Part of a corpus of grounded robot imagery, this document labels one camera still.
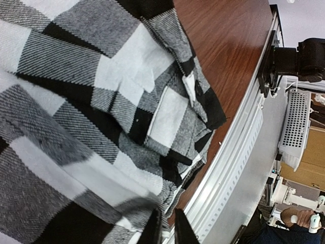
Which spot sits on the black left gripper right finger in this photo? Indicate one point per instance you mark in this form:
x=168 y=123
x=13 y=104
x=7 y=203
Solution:
x=184 y=233

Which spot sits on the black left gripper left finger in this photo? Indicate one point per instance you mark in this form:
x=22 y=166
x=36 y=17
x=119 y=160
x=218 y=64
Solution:
x=152 y=231

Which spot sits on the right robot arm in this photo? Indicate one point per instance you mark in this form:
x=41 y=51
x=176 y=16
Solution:
x=305 y=62

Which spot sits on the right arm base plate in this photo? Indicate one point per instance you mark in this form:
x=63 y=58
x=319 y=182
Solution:
x=268 y=73

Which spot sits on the white perforated box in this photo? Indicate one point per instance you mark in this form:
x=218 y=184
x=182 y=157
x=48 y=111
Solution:
x=296 y=127

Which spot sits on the white handheld controller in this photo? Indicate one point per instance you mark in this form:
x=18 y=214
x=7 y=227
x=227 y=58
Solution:
x=315 y=223

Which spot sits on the person hand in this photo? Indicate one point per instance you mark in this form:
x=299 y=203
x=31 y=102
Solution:
x=303 y=217

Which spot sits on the black white checked shirt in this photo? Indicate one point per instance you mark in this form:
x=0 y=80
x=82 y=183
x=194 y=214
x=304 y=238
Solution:
x=105 y=111

